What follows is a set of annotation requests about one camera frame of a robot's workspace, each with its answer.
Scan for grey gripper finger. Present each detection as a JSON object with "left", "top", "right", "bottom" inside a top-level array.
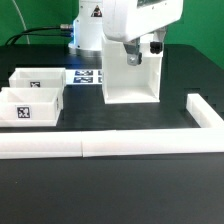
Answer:
[
  {"left": 124, "top": 38, "right": 142, "bottom": 66},
  {"left": 150, "top": 27, "right": 166, "bottom": 54}
]

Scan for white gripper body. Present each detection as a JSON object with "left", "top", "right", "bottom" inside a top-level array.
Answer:
[{"left": 103, "top": 0, "right": 183, "bottom": 42}]

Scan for white drawer cabinet box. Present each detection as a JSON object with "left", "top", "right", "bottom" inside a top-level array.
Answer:
[{"left": 102, "top": 34, "right": 163, "bottom": 104}]

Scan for white front drawer tray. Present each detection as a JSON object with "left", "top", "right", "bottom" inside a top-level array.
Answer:
[{"left": 0, "top": 87, "right": 63, "bottom": 127}]

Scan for white drawer tray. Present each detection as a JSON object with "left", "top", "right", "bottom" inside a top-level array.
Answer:
[
  {"left": 9, "top": 68, "right": 66, "bottom": 88},
  {"left": 0, "top": 87, "right": 63, "bottom": 127}
]

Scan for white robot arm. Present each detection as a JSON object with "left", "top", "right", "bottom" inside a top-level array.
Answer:
[{"left": 69, "top": 0, "right": 184, "bottom": 66}]

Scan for white rear drawer tray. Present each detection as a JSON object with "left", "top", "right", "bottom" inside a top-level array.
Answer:
[{"left": 9, "top": 68, "right": 66, "bottom": 88}]

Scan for white fiducial marker sheet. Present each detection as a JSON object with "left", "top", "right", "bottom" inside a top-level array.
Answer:
[{"left": 66, "top": 69, "right": 102, "bottom": 85}]

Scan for white L-shaped fence right piece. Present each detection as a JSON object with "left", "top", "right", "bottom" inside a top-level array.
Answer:
[{"left": 82, "top": 93, "right": 224, "bottom": 157}]

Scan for white front fence left piece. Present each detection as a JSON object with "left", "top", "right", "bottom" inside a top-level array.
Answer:
[{"left": 0, "top": 132, "right": 82, "bottom": 159}]

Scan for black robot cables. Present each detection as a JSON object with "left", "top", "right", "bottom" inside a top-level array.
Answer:
[{"left": 4, "top": 23, "right": 75, "bottom": 47}]

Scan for white thin cable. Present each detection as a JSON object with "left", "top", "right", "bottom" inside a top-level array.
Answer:
[{"left": 12, "top": 0, "right": 31, "bottom": 45}]

